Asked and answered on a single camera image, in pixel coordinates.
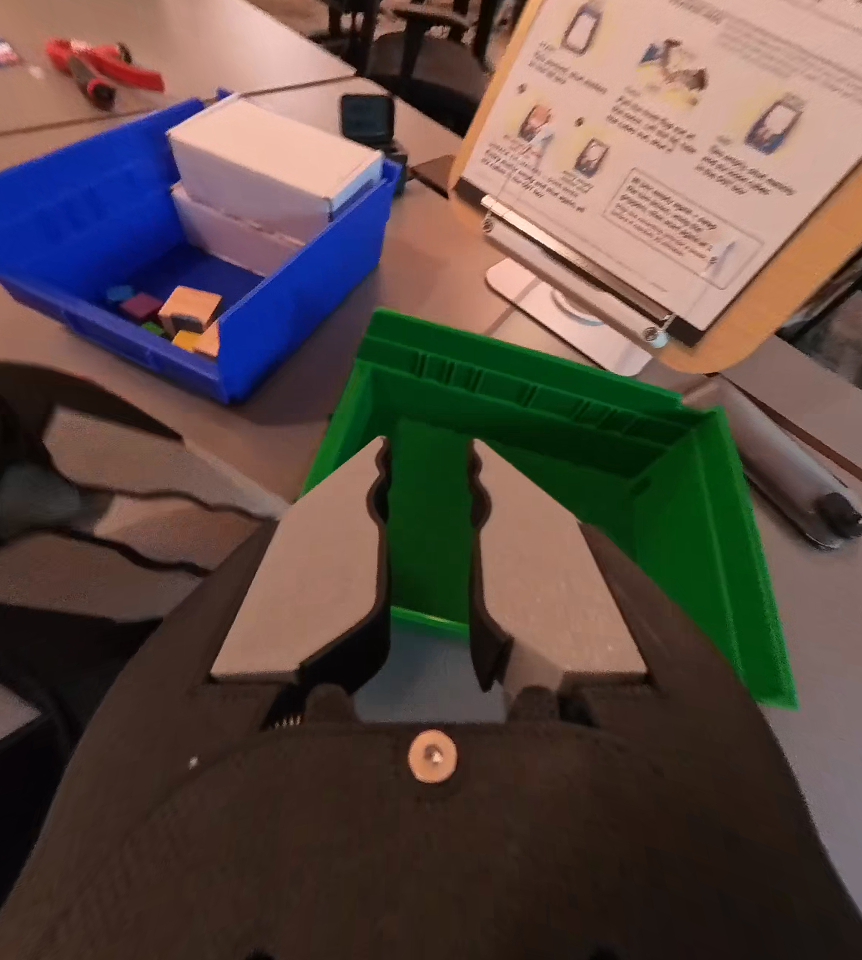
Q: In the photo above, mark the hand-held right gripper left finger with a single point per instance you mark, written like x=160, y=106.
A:
x=303, y=585

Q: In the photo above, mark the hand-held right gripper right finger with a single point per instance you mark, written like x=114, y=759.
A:
x=558, y=592

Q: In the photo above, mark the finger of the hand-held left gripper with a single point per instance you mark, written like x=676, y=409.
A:
x=116, y=450
x=86, y=585

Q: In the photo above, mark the pile of small coloured cubes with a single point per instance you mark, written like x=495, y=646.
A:
x=140, y=305

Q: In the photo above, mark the green plastic bin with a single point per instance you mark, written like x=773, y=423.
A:
x=701, y=525

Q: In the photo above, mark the wooden cube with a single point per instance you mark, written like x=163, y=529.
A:
x=191, y=307

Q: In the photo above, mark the blue plastic bin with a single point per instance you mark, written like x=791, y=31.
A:
x=63, y=217

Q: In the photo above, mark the white cardboard box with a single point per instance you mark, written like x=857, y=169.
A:
x=266, y=157
x=236, y=240

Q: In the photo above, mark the thick grey marker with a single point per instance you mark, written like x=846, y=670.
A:
x=776, y=465

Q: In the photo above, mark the silver tablet stand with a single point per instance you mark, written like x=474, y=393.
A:
x=528, y=289

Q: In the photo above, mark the instruction sheet on wooden stand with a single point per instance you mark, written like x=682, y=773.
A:
x=813, y=315

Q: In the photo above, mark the printed instruction sheet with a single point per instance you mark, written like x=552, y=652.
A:
x=663, y=150

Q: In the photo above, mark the small black camera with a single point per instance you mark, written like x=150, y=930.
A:
x=367, y=120

